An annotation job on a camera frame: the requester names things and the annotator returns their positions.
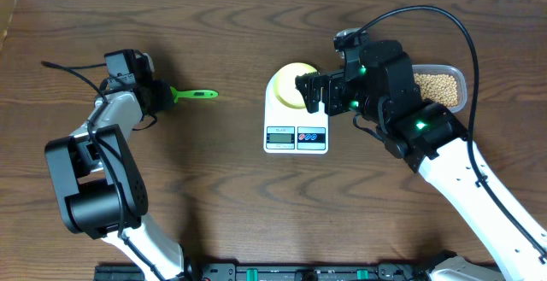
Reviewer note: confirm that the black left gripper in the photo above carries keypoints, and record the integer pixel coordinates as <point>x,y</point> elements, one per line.
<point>167,99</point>

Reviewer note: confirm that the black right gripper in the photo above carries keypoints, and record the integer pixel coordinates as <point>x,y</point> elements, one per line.
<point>332,84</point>

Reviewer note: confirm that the green plastic scoop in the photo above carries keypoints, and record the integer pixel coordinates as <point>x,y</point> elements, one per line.
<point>193,94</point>

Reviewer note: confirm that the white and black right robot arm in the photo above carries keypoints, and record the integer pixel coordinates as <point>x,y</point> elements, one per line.
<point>377,82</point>

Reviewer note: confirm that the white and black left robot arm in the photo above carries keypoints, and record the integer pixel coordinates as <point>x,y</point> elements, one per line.
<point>98,187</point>

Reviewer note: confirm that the yellow bowl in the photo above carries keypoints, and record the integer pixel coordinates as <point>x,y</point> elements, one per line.
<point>284,84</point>

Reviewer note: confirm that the white digital kitchen scale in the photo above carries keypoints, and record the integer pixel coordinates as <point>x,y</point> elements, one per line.
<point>292,130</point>

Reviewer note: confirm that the clear container of soybeans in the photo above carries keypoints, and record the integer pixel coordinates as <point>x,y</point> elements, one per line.
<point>443,84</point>

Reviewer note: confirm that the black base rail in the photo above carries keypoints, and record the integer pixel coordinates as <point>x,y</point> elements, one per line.
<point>231,272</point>

